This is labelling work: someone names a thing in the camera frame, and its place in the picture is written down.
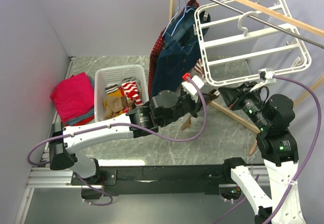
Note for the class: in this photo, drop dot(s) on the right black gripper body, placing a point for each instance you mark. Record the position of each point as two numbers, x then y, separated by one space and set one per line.
246 96

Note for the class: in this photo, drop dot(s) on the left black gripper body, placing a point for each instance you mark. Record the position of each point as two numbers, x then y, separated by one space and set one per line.
194 106

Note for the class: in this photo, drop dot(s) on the tan stocking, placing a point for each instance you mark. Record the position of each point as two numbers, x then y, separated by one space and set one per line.
214 94

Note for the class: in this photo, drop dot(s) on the beige striped-cuff sock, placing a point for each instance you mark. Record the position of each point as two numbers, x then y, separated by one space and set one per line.
199 69

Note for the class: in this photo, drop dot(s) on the white plastic clip hanger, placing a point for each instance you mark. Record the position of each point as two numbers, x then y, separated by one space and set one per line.
300 64

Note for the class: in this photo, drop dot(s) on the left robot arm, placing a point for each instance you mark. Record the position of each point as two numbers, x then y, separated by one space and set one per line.
160 111

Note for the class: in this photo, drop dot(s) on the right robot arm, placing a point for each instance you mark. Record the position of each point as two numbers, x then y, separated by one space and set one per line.
278 149

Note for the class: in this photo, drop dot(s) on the dark blue denim garment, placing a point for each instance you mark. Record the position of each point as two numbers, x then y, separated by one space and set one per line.
174 56

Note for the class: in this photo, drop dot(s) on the red white striped sock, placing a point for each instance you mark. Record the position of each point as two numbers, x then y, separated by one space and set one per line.
132 92

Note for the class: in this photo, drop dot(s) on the brown white striped sock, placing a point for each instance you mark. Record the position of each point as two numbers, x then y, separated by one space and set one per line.
112 90

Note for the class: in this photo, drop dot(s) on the black base beam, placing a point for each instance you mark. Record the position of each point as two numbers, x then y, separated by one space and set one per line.
172 179

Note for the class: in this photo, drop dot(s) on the white laundry basket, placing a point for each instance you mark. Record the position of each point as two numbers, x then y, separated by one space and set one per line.
117 75

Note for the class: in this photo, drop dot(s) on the red polka dot garment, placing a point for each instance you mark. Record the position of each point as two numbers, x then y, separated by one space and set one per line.
155 51

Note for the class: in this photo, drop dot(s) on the pink folded cloth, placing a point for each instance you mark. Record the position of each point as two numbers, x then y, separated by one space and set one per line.
60 96

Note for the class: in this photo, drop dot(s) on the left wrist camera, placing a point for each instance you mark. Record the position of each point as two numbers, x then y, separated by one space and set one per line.
191 84

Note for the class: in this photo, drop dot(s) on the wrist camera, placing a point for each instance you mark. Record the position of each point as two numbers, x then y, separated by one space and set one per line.
266 77
191 84

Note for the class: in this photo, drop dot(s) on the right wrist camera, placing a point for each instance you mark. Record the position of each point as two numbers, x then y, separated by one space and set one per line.
266 77

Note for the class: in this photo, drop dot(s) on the wooden clothes rack frame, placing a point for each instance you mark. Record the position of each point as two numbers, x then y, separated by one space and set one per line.
286 18

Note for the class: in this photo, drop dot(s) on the blue wire hanger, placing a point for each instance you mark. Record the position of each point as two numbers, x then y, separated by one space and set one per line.
181 10

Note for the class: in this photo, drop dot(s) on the aluminium rail frame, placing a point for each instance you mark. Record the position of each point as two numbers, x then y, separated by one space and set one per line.
28 193

